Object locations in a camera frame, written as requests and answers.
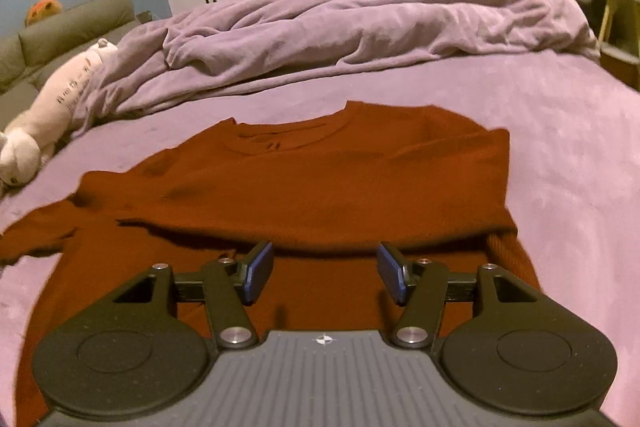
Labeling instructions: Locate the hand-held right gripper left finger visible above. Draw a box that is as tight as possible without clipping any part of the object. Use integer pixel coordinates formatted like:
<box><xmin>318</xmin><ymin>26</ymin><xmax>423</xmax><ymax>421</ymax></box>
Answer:
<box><xmin>112</xmin><ymin>240</ymin><xmax>275</xmax><ymax>351</ymax></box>

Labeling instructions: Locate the small side table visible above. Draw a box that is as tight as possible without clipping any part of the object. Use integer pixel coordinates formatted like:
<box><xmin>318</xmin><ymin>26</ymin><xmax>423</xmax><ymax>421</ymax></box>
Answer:
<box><xmin>589</xmin><ymin>0</ymin><xmax>640</xmax><ymax>74</ymax></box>

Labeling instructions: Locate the white patterned pillow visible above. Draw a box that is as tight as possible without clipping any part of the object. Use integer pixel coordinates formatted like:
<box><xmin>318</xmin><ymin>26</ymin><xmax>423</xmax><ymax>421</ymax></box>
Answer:
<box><xmin>0</xmin><ymin>38</ymin><xmax>120</xmax><ymax>188</ymax></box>

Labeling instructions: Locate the grey green sofa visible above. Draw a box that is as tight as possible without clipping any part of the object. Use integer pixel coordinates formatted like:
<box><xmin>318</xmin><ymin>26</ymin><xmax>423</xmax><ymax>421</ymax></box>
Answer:
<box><xmin>0</xmin><ymin>0</ymin><xmax>140</xmax><ymax>118</ymax></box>

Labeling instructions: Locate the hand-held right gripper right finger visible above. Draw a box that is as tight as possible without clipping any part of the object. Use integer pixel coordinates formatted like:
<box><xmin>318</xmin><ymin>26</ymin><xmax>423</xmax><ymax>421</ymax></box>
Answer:
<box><xmin>376</xmin><ymin>241</ymin><xmax>545</xmax><ymax>351</ymax></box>

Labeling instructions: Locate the rust brown sweater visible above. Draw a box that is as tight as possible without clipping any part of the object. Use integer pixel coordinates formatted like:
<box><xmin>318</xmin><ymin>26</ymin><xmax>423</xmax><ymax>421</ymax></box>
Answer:
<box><xmin>0</xmin><ymin>101</ymin><xmax>545</xmax><ymax>427</ymax></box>

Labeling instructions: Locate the crumpled purple duvet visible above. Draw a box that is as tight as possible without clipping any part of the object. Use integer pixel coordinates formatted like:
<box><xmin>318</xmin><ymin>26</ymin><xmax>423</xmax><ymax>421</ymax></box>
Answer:
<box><xmin>70</xmin><ymin>0</ymin><xmax>602</xmax><ymax>134</ymax></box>

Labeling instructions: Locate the orange plush toy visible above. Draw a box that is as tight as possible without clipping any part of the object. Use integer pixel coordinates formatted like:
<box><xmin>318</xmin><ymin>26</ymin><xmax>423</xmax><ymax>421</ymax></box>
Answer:
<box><xmin>25</xmin><ymin>0</ymin><xmax>64</xmax><ymax>26</ymax></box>

